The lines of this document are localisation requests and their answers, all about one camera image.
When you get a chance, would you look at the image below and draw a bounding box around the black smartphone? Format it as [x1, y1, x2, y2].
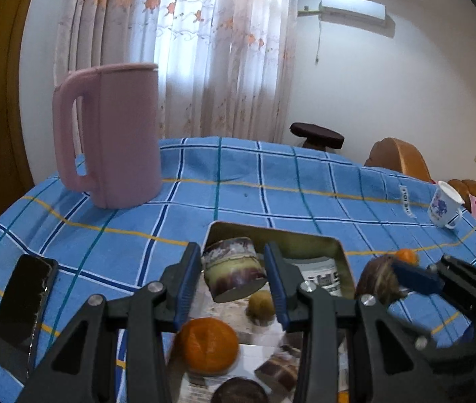
[0, 254, 59, 385]

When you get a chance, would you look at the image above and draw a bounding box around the pointed dark water chestnut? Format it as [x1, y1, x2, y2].
[354, 255, 406, 306]

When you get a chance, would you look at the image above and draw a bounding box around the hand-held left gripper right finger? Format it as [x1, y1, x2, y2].
[263, 241, 440, 403]

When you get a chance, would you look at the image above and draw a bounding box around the white mug with blue flower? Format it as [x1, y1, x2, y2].
[427, 180, 466, 229]

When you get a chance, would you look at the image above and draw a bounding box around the medium orange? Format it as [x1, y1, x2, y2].
[392, 249, 419, 266]

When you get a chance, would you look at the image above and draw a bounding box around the pink metal tin box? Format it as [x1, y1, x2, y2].
[164, 221, 356, 403]

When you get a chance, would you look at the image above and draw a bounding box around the floral sheer curtain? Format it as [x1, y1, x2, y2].
[53, 0, 301, 143]

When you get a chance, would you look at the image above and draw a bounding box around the small green kiwi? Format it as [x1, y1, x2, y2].
[245, 289, 276, 324]

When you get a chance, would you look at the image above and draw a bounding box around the dark brown round stool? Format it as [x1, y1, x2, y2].
[289, 122, 345, 150]

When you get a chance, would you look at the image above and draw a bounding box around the wooden chair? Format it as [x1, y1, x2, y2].
[364, 137, 434, 183]

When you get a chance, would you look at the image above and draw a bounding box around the round dark water chestnut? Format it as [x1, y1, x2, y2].
[211, 377, 270, 403]

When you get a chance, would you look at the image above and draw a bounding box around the white air conditioner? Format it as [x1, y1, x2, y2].
[319, 0, 387, 21]

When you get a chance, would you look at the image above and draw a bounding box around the large orange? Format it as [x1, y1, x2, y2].
[178, 318, 240, 377]

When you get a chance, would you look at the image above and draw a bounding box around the blue checked tablecloth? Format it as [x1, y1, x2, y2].
[0, 135, 476, 403]

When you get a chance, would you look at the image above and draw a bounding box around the small striped ceramic cup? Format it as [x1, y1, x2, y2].
[201, 237, 269, 303]

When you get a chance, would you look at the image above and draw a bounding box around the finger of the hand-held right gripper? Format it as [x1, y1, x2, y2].
[413, 332, 476, 364]
[391, 258, 446, 297]

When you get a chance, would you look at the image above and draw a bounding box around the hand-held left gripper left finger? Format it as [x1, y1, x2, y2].
[13, 241, 202, 403]

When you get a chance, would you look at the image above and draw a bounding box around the pink plastic kettle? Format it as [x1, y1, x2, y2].
[52, 62, 163, 210]

